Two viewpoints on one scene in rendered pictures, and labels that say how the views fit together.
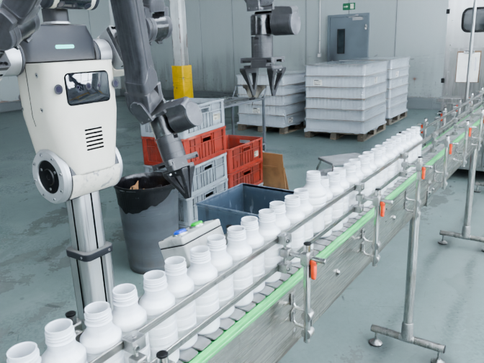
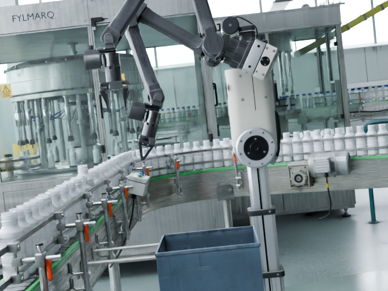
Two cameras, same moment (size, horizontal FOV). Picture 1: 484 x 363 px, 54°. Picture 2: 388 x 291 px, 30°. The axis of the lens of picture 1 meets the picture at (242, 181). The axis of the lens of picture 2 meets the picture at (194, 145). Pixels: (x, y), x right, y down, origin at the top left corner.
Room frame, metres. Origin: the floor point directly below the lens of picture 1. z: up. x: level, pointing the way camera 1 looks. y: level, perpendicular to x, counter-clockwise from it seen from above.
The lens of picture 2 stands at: (3.68, -1.28, 1.37)
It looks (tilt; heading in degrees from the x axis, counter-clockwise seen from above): 3 degrees down; 147
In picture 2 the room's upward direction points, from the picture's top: 6 degrees counter-clockwise
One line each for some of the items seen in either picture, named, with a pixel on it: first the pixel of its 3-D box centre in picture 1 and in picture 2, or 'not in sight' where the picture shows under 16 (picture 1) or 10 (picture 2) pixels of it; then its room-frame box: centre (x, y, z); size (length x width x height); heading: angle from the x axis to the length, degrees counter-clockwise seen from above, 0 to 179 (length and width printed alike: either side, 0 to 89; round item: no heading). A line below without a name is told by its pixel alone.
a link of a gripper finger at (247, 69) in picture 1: (257, 77); (120, 95); (1.31, -0.05, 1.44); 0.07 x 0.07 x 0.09; 55
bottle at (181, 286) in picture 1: (178, 302); (108, 181); (0.77, 0.12, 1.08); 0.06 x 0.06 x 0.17
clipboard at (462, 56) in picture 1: (467, 66); not in sight; (5.09, -2.39, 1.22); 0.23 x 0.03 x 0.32; 55
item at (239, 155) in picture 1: (228, 153); not in sight; (4.36, 0.11, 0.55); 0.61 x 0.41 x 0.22; 148
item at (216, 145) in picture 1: (186, 144); not in sight; (3.73, 0.43, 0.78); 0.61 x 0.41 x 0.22; 152
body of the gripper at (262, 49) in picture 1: (262, 50); (113, 76); (1.30, -0.07, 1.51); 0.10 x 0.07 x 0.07; 55
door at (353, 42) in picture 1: (346, 60); not in sight; (11.63, -2.58, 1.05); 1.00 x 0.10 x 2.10; 55
